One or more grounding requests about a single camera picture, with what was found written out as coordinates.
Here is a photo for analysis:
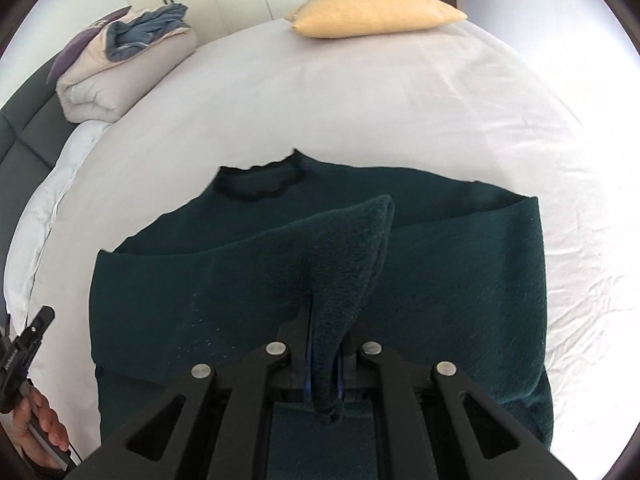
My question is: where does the yellow pillow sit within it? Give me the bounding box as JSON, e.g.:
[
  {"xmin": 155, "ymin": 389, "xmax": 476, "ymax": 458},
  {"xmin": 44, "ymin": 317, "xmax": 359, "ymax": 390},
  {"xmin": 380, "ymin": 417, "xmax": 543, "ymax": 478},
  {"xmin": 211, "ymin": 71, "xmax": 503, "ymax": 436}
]
[{"xmin": 286, "ymin": 0, "xmax": 468, "ymax": 39}]

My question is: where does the white pillow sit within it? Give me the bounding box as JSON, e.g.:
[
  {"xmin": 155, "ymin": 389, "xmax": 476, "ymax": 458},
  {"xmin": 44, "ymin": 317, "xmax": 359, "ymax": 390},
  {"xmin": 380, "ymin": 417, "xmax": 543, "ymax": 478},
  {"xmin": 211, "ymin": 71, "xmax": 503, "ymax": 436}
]
[{"xmin": 4, "ymin": 120, "xmax": 112, "ymax": 330}]

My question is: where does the blue-grey cloth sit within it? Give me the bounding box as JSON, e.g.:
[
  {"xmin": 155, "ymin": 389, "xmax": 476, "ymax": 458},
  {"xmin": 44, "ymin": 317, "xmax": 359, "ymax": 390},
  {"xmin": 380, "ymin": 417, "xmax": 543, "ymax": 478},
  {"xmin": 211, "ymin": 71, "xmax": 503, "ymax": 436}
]
[{"xmin": 107, "ymin": 2, "xmax": 191, "ymax": 63}]

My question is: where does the folded beige duvet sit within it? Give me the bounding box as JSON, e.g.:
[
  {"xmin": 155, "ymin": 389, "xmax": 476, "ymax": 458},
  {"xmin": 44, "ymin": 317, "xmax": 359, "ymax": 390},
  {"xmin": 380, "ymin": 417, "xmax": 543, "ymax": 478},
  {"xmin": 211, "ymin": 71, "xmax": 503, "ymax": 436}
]
[{"xmin": 56, "ymin": 7, "xmax": 197, "ymax": 124}]

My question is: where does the bed with white sheet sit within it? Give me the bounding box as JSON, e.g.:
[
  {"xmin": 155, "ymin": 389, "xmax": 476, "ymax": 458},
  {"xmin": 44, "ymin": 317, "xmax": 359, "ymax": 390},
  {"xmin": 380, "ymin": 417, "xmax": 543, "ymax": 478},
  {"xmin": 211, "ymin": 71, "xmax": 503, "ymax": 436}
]
[{"xmin": 2, "ymin": 19, "xmax": 640, "ymax": 463}]

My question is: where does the dark green sweater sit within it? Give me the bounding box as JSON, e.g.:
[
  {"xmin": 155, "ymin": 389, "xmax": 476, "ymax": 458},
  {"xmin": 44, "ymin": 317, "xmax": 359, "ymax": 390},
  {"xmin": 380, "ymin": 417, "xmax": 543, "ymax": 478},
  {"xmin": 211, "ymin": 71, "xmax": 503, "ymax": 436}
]
[{"xmin": 89, "ymin": 147, "xmax": 555, "ymax": 480}]

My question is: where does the dark grey padded headboard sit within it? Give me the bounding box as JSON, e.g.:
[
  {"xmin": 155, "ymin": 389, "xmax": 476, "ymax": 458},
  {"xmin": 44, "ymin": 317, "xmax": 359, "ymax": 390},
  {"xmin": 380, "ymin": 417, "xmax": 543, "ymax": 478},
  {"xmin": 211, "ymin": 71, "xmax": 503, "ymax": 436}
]
[{"xmin": 0, "ymin": 52, "xmax": 77, "ymax": 207}]

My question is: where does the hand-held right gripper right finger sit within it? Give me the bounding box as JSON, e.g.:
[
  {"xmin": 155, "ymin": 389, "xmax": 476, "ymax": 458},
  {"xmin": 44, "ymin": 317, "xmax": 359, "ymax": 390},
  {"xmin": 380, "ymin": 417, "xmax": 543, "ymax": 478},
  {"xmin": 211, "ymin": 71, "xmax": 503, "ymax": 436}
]
[{"xmin": 338, "ymin": 324, "xmax": 582, "ymax": 480}]

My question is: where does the person's left hand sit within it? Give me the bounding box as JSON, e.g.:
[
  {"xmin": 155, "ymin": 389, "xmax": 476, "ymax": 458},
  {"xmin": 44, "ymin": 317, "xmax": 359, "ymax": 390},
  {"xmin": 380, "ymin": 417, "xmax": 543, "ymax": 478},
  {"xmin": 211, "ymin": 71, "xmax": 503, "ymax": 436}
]
[{"xmin": 12, "ymin": 386, "xmax": 71, "ymax": 468}]

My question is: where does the purple pillow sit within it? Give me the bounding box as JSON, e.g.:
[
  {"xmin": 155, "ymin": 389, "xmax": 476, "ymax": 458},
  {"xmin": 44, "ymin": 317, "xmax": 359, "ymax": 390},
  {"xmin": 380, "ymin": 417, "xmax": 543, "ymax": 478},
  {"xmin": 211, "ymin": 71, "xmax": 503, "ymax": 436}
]
[{"xmin": 46, "ymin": 7, "xmax": 132, "ymax": 86}]

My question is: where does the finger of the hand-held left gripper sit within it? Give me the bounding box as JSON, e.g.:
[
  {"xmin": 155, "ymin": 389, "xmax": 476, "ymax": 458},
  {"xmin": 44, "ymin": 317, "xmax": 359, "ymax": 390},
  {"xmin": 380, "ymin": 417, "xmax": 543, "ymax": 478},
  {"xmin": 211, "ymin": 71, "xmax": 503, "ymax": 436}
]
[{"xmin": 19, "ymin": 306, "xmax": 55, "ymax": 358}]

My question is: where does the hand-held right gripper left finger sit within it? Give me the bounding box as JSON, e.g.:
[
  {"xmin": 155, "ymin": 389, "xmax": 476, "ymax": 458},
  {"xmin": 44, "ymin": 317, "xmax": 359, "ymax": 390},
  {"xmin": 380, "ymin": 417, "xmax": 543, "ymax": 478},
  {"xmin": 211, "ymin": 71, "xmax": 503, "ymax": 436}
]
[{"xmin": 64, "ymin": 304, "xmax": 315, "ymax": 480}]

